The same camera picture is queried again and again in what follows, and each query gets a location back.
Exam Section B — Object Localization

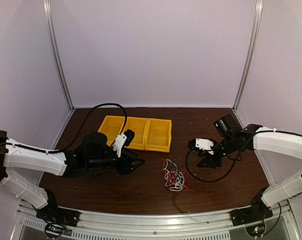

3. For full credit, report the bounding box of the black left camera cable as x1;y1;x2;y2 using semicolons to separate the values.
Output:
63;103;129;152

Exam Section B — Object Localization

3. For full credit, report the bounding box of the yellow bin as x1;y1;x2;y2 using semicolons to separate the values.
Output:
98;115;125;146
144;118;172;153
125;117;149;151

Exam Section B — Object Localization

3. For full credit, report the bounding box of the aluminium frame post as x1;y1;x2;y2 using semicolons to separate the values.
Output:
42;0;75;112
232;0;263;112

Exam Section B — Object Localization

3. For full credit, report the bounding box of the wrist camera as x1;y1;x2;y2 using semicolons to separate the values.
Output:
113;129;135;158
188;138;214;155

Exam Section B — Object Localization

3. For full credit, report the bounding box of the yellow bin right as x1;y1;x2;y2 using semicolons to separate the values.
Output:
144;118;172;153

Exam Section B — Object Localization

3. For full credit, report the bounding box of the red wire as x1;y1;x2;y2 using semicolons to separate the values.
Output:
163;158;190;192

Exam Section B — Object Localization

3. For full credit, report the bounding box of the black right camera cable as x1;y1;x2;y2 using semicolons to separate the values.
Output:
185;147;249;184

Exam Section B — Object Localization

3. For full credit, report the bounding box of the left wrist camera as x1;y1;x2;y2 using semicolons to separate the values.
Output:
113;129;135;158

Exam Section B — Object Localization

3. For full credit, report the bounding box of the yellow bin middle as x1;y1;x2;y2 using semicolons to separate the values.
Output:
125;117;149;151

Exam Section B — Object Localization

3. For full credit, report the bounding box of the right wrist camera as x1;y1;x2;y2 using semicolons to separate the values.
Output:
188;138;214;155

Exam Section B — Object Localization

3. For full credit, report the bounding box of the aluminium front rail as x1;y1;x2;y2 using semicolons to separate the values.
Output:
9;201;301;240

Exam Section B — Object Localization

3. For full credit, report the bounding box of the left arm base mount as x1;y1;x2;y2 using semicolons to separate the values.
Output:
33;206;80;239

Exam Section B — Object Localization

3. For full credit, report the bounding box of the aluminium frame post left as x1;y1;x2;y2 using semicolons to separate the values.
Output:
42;0;75;112

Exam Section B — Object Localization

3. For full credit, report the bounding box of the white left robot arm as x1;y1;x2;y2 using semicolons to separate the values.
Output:
0;129;145;222

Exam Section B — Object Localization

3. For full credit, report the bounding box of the black camera cable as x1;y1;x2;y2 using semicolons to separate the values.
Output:
63;103;129;152
185;147;249;184

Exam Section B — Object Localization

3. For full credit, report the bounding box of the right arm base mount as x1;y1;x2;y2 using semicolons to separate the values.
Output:
229;200;273;226

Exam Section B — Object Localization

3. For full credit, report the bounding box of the white wire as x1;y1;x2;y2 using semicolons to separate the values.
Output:
162;159;187;192

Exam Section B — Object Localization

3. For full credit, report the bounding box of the aluminium frame post right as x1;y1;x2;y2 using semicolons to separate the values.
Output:
232;0;263;112

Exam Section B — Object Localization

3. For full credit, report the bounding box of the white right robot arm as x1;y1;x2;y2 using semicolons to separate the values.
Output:
188;114;302;221

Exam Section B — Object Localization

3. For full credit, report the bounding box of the yellow bin left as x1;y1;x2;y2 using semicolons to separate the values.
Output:
98;115;125;146

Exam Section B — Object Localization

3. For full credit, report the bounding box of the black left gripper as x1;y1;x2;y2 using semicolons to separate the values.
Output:
87;148;145;176

